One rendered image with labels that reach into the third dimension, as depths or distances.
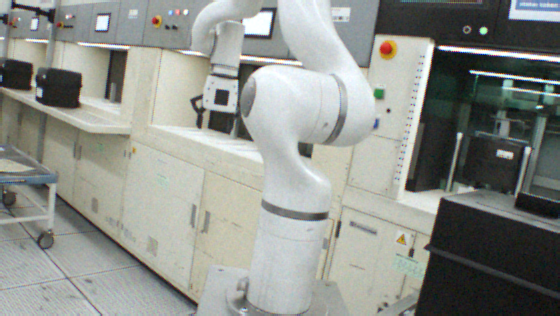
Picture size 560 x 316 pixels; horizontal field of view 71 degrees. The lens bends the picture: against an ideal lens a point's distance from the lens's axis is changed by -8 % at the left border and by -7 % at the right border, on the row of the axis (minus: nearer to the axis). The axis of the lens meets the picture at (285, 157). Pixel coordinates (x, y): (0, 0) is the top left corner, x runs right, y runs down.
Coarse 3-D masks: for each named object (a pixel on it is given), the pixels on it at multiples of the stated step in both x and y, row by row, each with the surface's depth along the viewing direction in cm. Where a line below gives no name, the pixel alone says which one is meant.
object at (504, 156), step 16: (480, 144) 167; (496, 144) 162; (512, 144) 158; (480, 160) 167; (496, 160) 162; (512, 160) 158; (464, 176) 171; (480, 176) 167; (496, 176) 162; (512, 176) 158
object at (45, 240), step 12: (0, 156) 255; (12, 156) 261; (24, 156) 265; (36, 168) 244; (0, 180) 212; (12, 180) 217; (24, 180) 222; (36, 180) 228; (48, 180) 233; (12, 192) 296; (24, 192) 271; (36, 204) 254; (36, 216) 234; (48, 216) 239; (48, 228) 240; (48, 240) 240
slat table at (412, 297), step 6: (420, 288) 95; (408, 294) 91; (414, 294) 91; (402, 300) 87; (408, 300) 88; (414, 300) 88; (390, 306) 83; (396, 306) 84; (402, 306) 84; (408, 306) 85; (414, 306) 87; (384, 312) 80; (390, 312) 81; (396, 312) 81; (402, 312) 82; (408, 312) 83
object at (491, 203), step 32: (480, 192) 87; (448, 224) 72; (480, 224) 68; (512, 224) 65; (544, 224) 65; (448, 256) 71; (480, 256) 68; (512, 256) 65; (544, 256) 61; (544, 288) 61
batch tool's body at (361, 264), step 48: (384, 0) 138; (384, 48) 136; (432, 48) 132; (480, 48) 126; (528, 48) 113; (384, 96) 139; (432, 96) 178; (480, 96) 165; (528, 96) 153; (384, 144) 139; (432, 144) 160; (528, 144) 153; (384, 192) 139; (432, 192) 165; (336, 240) 151; (384, 240) 138; (384, 288) 138
